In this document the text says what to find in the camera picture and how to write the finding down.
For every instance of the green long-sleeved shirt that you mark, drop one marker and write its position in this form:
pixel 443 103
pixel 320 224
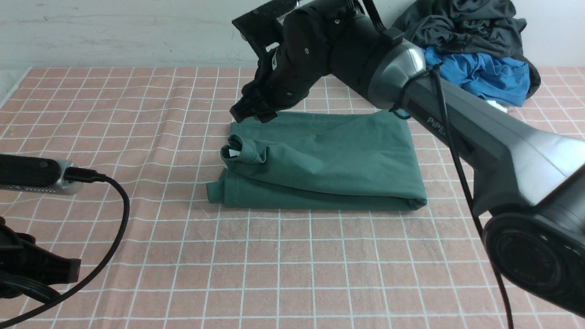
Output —
pixel 299 160

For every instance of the pink checkered tablecloth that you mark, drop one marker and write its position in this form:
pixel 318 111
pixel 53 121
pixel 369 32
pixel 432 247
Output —
pixel 188 264

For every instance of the left wrist camera black silver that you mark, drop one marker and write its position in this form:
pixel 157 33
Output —
pixel 44 176

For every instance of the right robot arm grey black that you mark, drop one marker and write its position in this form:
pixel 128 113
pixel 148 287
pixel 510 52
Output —
pixel 525 187

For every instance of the dark grey garment in pile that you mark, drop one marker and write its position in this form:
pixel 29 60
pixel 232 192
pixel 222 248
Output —
pixel 457 27

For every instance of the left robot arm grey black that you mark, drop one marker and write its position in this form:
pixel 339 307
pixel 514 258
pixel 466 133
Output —
pixel 26 269

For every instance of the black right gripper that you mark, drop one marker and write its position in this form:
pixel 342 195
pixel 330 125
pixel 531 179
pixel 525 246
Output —
pixel 284 77

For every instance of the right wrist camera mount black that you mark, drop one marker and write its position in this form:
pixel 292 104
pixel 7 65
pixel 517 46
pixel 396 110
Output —
pixel 262 26

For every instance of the blue shirt in pile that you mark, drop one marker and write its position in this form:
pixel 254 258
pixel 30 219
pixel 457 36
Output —
pixel 503 80

